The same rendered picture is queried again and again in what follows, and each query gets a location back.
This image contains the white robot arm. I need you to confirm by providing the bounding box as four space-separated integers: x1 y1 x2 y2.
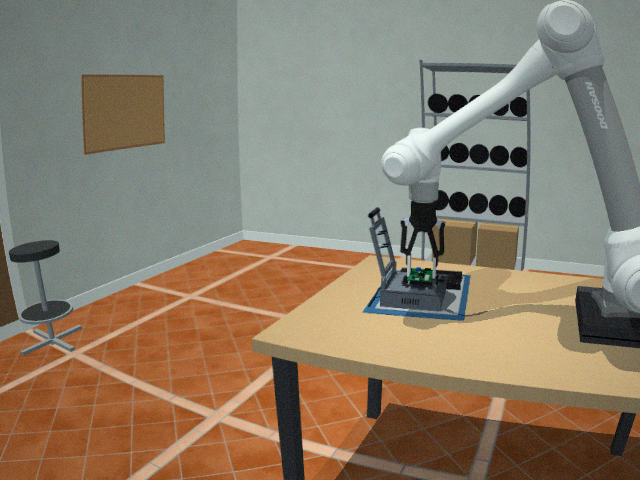
381 0 640 318

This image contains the green circuit board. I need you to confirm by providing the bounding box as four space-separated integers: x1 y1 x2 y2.
407 267 433 282

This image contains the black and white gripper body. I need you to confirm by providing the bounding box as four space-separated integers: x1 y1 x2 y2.
409 200 437 232

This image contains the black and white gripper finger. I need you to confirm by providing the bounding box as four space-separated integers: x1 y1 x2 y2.
400 219 420 277
425 220 445 279

